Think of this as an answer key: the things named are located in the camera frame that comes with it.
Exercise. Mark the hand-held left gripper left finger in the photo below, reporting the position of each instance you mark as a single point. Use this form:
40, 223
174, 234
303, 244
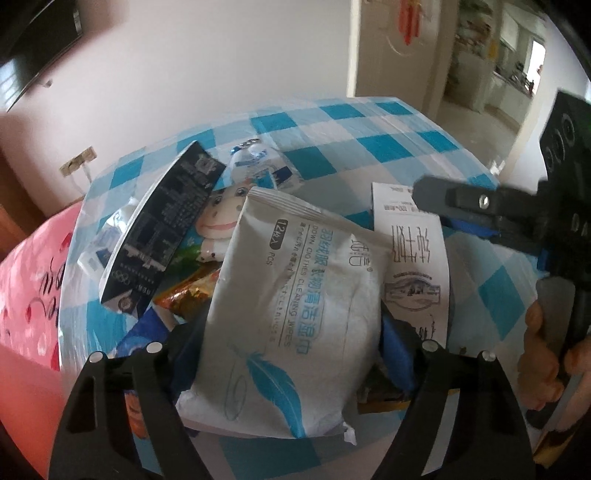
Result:
182, 364

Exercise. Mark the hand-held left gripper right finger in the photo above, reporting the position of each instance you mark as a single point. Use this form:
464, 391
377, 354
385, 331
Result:
397, 355

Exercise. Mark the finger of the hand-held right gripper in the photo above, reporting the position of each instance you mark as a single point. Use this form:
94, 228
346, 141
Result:
466, 199
471, 229

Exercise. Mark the white milk carton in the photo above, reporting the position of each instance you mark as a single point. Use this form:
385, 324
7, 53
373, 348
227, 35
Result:
415, 277

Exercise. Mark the white wet wipes packet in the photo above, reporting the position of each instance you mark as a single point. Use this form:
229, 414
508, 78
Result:
286, 314

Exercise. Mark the cow print snack packet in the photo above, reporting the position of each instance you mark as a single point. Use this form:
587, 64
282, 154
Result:
221, 217

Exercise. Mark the person's right hand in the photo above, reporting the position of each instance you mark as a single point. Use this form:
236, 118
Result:
535, 364

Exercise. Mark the dark gold wrapper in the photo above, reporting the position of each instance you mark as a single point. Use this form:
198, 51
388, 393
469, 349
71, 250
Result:
378, 397

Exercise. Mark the blue glossy packet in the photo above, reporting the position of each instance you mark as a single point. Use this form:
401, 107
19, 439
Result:
143, 332

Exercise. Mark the orange snack wrapper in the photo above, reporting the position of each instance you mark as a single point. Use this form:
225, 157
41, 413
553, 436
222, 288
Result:
184, 295

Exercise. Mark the blue checkered tablecloth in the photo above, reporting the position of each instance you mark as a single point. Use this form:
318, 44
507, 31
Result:
392, 138

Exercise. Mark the white kitchen cabinet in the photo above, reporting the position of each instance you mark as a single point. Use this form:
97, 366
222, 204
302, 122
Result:
475, 85

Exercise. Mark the black carton box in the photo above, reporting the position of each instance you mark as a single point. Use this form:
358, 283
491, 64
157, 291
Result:
157, 230

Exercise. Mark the white and blue packet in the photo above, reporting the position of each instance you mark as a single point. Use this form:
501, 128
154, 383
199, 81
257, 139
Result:
99, 249

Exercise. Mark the kitchen window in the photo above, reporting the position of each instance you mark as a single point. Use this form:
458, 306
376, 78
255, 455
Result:
535, 64

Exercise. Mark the white door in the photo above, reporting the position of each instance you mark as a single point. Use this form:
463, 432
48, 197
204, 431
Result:
388, 69

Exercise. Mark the yellow snack packet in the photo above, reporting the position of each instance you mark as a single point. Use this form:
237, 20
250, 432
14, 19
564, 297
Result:
551, 450

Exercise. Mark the red hanging door decoration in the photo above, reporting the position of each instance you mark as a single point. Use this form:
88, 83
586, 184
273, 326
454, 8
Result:
410, 23

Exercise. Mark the white pouch with blue label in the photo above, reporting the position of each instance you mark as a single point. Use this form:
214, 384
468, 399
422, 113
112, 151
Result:
258, 161

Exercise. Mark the brown wooden cabinet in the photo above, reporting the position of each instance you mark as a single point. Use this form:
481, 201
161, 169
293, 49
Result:
14, 207

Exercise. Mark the wall power socket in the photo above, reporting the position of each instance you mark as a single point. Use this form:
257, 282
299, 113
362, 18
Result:
77, 161

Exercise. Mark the wall-mounted television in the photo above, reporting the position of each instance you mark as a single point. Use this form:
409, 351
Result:
37, 41

